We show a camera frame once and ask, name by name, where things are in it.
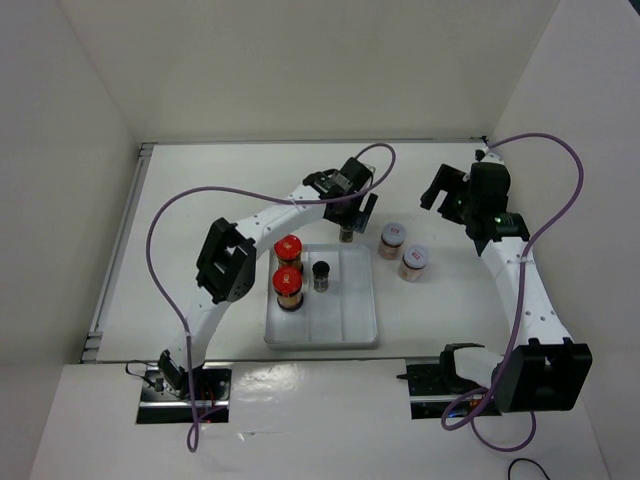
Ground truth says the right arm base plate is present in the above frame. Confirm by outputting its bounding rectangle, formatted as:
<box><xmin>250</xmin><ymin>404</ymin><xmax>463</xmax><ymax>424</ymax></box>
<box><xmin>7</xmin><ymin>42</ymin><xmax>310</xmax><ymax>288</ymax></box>
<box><xmin>396</xmin><ymin>357</ymin><xmax>478</xmax><ymax>420</ymax></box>

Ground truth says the red lid sauce jar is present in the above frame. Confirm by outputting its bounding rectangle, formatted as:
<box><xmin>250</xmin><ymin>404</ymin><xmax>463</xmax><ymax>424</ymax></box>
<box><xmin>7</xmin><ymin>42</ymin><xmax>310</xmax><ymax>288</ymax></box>
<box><xmin>272</xmin><ymin>266</ymin><xmax>303</xmax><ymax>311</ymax></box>
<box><xmin>273</xmin><ymin>234</ymin><xmax>304</xmax><ymax>273</ymax></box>

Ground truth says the black cable on floor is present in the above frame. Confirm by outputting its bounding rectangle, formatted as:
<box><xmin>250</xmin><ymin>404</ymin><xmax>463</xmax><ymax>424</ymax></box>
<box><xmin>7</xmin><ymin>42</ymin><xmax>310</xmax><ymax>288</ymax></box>
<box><xmin>508</xmin><ymin>457</ymin><xmax>551</xmax><ymax>480</ymax></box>

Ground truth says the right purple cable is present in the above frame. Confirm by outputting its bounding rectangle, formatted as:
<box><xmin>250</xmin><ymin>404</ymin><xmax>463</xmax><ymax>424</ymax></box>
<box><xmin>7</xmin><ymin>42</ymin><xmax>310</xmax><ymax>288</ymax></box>
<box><xmin>441</xmin><ymin>132</ymin><xmax>586</xmax><ymax>453</ymax></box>

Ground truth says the black lid pepper bottle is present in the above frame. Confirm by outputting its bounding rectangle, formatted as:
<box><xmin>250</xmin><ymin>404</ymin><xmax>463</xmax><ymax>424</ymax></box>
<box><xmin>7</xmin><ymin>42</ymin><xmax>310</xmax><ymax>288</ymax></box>
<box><xmin>339</xmin><ymin>225</ymin><xmax>354</xmax><ymax>244</ymax></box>
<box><xmin>312</xmin><ymin>260</ymin><xmax>330</xmax><ymax>293</ymax></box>

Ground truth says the white lid spice jar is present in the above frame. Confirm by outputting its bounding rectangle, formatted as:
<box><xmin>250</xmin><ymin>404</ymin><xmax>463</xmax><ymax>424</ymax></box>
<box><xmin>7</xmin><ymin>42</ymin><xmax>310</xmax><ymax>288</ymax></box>
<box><xmin>378</xmin><ymin>222</ymin><xmax>406</xmax><ymax>260</ymax></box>
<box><xmin>398</xmin><ymin>245</ymin><xmax>428</xmax><ymax>282</ymax></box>

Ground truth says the white divided tray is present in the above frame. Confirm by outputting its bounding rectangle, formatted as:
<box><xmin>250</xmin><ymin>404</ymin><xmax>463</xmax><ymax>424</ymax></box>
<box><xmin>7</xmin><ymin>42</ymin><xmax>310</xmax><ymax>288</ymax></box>
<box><xmin>264</xmin><ymin>243</ymin><xmax>378</xmax><ymax>351</ymax></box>

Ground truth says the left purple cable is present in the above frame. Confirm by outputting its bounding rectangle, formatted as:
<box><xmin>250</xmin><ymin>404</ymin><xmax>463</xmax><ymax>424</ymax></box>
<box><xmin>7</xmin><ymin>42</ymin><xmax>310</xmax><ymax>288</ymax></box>
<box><xmin>144</xmin><ymin>142</ymin><xmax>398</xmax><ymax>454</ymax></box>

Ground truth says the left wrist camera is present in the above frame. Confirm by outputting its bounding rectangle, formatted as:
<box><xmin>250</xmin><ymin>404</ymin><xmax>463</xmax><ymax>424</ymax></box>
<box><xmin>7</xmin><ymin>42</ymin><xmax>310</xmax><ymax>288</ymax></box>
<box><xmin>302</xmin><ymin>169</ymin><xmax>353</xmax><ymax>199</ymax></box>

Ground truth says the purple cable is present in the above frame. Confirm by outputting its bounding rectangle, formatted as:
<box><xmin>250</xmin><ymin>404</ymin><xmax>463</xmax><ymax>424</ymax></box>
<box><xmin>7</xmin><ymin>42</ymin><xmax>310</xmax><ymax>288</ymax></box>
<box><xmin>144</xmin><ymin>142</ymin><xmax>398</xmax><ymax>454</ymax></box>
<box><xmin>441</xmin><ymin>132</ymin><xmax>586</xmax><ymax>453</ymax></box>

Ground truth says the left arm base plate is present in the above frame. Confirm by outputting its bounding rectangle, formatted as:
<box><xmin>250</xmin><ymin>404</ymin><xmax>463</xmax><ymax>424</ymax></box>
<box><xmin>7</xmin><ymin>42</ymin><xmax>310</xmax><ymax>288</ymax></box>
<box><xmin>124</xmin><ymin>361</ymin><xmax>232</xmax><ymax>425</ymax></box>

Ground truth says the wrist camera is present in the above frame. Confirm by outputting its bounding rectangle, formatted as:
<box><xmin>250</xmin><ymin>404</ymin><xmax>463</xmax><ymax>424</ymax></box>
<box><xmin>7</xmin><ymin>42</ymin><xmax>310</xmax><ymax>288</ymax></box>
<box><xmin>302</xmin><ymin>169</ymin><xmax>353</xmax><ymax>199</ymax></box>
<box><xmin>474</xmin><ymin>148</ymin><xmax>504</xmax><ymax>165</ymax></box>

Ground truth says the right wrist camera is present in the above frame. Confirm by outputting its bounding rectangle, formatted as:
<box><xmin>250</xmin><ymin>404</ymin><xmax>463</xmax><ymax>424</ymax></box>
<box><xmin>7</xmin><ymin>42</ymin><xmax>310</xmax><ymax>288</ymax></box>
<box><xmin>474</xmin><ymin>148</ymin><xmax>504</xmax><ymax>165</ymax></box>

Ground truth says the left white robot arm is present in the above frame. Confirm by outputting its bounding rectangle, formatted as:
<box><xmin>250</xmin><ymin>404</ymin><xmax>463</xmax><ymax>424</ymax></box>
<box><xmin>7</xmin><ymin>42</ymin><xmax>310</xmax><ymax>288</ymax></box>
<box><xmin>145</xmin><ymin>157</ymin><xmax>377</xmax><ymax>400</ymax></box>

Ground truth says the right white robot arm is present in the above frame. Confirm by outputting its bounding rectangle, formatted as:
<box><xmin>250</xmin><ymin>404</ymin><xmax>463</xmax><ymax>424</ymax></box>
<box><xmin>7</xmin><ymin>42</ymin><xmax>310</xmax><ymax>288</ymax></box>
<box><xmin>420</xmin><ymin>161</ymin><xmax>593</xmax><ymax>413</ymax></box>

